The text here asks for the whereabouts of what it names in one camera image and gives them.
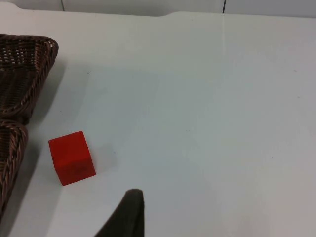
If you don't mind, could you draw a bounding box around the red cube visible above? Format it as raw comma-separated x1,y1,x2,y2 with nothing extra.
48,131,96,187

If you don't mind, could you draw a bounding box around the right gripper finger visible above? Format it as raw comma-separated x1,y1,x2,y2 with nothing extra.
94,189,146,237

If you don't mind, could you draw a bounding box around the dark brown wicker basket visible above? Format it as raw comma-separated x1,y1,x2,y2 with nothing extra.
0,34,60,125
0,119,29,221

